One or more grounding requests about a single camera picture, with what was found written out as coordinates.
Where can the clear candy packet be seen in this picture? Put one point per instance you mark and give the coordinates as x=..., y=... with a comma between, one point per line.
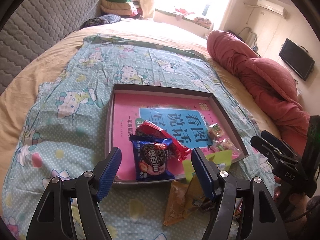
x=226, y=146

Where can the dark blue cloth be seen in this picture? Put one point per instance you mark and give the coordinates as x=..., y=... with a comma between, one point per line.
x=105, y=20

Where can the orange triangular snack packet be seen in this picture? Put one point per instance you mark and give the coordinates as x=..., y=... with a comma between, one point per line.
x=175, y=205

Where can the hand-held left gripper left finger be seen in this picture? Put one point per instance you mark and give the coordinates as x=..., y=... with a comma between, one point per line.
x=110, y=172

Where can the shallow cardboard box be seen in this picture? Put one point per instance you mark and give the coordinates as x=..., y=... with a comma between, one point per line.
x=110, y=130

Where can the printed cat blanket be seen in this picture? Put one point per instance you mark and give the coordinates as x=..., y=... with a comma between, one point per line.
x=62, y=117

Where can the stack of folded clothes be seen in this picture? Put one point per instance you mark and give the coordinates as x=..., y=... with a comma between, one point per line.
x=117, y=5

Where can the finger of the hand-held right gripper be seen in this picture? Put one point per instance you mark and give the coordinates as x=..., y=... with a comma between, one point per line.
x=277, y=141
x=272, y=155

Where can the clothes on windowsill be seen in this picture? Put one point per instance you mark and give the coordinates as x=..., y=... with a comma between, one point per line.
x=200, y=21

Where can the pink book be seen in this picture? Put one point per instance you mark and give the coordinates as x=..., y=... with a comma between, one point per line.
x=130, y=110

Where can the grey quilted headboard cover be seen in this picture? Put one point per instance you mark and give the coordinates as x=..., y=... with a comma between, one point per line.
x=50, y=17

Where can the white air conditioner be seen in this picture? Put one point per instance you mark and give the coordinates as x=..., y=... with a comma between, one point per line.
x=271, y=7

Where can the pink quilt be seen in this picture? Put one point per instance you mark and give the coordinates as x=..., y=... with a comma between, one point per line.
x=262, y=80

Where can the person's right hand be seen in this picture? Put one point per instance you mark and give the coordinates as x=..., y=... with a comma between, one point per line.
x=292, y=205

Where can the black television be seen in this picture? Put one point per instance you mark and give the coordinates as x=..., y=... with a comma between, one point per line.
x=296, y=58

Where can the green snack packet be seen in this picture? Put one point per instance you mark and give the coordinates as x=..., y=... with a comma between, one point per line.
x=221, y=161

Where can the blue cookie packet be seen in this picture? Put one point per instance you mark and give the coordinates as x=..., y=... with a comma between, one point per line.
x=150, y=160

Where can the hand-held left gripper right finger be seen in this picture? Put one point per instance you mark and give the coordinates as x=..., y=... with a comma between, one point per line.
x=202, y=172

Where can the beige bed sheet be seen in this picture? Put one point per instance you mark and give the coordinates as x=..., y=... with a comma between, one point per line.
x=32, y=85

